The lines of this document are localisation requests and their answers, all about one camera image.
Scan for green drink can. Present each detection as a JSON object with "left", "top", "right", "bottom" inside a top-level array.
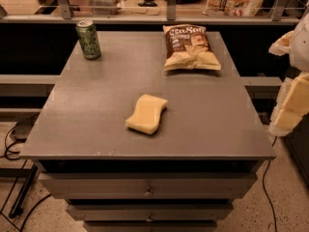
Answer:
[{"left": 75, "top": 20, "right": 101, "bottom": 59}]

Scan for grey metal railing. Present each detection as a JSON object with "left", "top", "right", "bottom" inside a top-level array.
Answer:
[{"left": 0, "top": 0, "right": 308, "bottom": 25}]

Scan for yellow sponge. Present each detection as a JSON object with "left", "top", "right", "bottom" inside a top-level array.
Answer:
[{"left": 126, "top": 94, "right": 168, "bottom": 134}]

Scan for grey drawer cabinet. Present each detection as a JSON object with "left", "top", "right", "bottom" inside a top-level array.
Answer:
[{"left": 21, "top": 32, "right": 275, "bottom": 232}]

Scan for brown chips bag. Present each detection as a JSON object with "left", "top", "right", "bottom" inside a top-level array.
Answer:
[{"left": 163, "top": 24, "right": 221, "bottom": 71}]

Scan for black cable on right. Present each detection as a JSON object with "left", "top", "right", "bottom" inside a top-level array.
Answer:
[{"left": 261, "top": 135, "right": 279, "bottom": 232}]

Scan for drawer knob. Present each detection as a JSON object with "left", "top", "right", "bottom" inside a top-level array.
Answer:
[
  {"left": 144, "top": 187, "right": 154, "bottom": 197},
  {"left": 145, "top": 214, "right": 154, "bottom": 222}
]

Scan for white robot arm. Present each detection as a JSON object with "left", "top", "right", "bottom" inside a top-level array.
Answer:
[{"left": 268, "top": 14, "right": 309, "bottom": 136}]

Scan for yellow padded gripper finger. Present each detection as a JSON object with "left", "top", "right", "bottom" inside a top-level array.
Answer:
[
  {"left": 268, "top": 31, "right": 294, "bottom": 56},
  {"left": 268, "top": 72, "right": 309, "bottom": 136}
]

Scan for black metal stand leg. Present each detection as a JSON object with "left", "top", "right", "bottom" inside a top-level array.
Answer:
[{"left": 9, "top": 165, "right": 38, "bottom": 218}]

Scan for top drawer knob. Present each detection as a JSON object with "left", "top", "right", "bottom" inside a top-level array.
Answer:
[{"left": 144, "top": 187, "right": 154, "bottom": 197}]

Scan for black cables on left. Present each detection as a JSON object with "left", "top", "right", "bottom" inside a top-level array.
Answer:
[{"left": 0, "top": 113, "right": 52, "bottom": 232}]

